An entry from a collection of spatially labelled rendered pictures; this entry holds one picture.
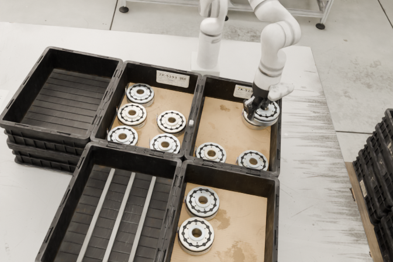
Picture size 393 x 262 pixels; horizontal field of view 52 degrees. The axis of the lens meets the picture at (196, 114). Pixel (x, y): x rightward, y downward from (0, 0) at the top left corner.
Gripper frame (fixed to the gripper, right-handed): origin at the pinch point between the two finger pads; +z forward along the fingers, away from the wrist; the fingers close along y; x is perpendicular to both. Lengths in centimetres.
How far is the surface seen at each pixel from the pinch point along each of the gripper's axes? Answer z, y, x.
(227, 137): 16.9, 3.6, -6.2
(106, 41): 30, 9, -90
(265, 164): 13.9, 1.9, 11.0
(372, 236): 85, -63, 44
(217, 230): 16.7, 28.4, 19.8
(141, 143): 17.0, 30.9, -19.7
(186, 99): 17.1, 5.7, -29.2
